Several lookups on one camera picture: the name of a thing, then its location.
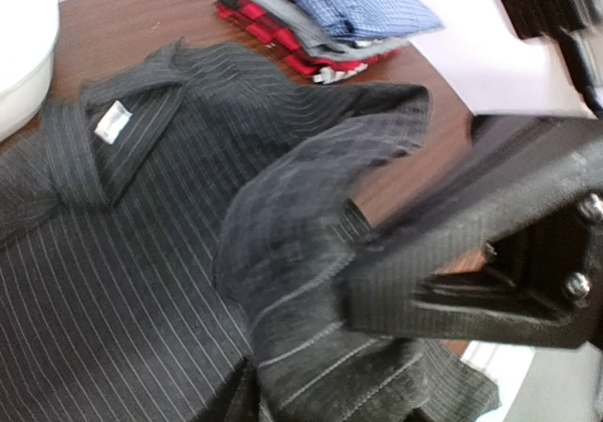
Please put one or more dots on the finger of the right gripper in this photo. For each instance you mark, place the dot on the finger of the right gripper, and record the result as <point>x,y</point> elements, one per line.
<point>506,247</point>

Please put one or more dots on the black pinstriped long sleeve shirt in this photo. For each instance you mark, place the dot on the black pinstriped long sleeve shirt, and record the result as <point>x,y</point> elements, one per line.
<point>174,245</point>

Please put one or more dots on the grey folded shirt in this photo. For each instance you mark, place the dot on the grey folded shirt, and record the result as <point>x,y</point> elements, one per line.
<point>317,43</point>

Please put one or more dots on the blue checked folded shirt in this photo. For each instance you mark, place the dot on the blue checked folded shirt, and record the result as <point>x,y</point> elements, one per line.
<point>358,20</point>

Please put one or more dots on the red black folded shirt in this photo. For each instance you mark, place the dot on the red black folded shirt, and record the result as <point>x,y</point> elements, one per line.
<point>280,39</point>

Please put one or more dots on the white plastic tub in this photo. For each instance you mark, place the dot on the white plastic tub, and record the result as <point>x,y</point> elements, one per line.
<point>29,30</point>

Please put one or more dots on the front aluminium rail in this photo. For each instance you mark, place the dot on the front aluminium rail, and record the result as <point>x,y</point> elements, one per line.
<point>541,384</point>

